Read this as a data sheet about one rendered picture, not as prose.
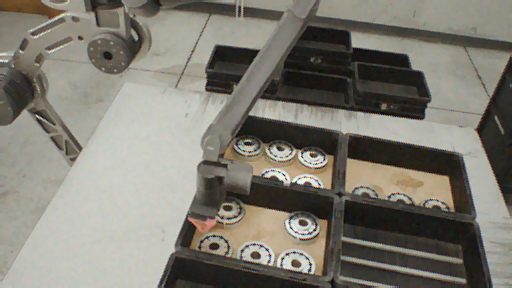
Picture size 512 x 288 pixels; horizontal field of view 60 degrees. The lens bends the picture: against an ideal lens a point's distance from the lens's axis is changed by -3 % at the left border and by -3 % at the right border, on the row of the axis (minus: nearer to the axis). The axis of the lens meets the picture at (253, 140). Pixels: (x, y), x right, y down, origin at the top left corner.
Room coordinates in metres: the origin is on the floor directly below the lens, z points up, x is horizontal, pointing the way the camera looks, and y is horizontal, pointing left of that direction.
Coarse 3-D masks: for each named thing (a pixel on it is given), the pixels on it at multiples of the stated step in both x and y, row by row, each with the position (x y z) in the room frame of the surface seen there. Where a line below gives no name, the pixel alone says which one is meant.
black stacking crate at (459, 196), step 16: (352, 144) 1.21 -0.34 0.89; (368, 144) 1.20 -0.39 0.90; (384, 144) 1.19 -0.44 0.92; (368, 160) 1.20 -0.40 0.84; (384, 160) 1.19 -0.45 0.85; (400, 160) 1.18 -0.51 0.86; (416, 160) 1.18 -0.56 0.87; (432, 160) 1.17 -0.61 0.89; (448, 160) 1.16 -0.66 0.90; (448, 176) 1.16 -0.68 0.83; (464, 192) 1.00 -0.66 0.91; (464, 208) 0.95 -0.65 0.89
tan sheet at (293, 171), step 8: (232, 144) 1.22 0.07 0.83; (264, 144) 1.24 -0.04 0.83; (232, 152) 1.18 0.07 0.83; (264, 152) 1.20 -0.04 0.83; (296, 152) 1.21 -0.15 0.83; (240, 160) 1.14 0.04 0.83; (256, 160) 1.15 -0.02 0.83; (264, 160) 1.15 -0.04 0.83; (296, 160) 1.17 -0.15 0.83; (328, 160) 1.19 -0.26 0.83; (256, 168) 1.11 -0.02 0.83; (264, 168) 1.12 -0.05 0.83; (280, 168) 1.12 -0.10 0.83; (288, 168) 1.13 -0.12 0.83; (296, 168) 1.13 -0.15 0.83; (328, 168) 1.14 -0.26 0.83; (296, 176) 1.09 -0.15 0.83; (320, 176) 1.10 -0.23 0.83; (328, 176) 1.11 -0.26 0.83; (328, 184) 1.07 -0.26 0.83
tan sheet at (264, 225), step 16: (256, 208) 0.94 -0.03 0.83; (256, 224) 0.87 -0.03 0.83; (272, 224) 0.88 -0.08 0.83; (320, 224) 0.90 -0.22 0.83; (192, 240) 0.79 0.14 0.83; (240, 240) 0.81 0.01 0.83; (256, 240) 0.82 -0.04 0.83; (272, 240) 0.82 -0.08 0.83; (288, 240) 0.83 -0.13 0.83; (320, 240) 0.84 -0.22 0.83; (320, 256) 0.78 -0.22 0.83; (320, 272) 0.73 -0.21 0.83
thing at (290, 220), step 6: (288, 216) 0.89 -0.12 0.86; (294, 216) 0.89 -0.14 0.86; (300, 216) 0.89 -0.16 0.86; (306, 216) 0.89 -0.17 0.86; (312, 216) 0.90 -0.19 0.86; (288, 222) 0.87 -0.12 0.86; (294, 222) 0.87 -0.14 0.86; (312, 222) 0.87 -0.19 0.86; (318, 222) 0.88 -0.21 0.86; (288, 228) 0.84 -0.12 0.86; (294, 228) 0.85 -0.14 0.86; (312, 228) 0.85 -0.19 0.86; (318, 228) 0.85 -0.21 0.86; (294, 234) 0.82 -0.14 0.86; (300, 234) 0.83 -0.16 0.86; (306, 234) 0.83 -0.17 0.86; (312, 234) 0.83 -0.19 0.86
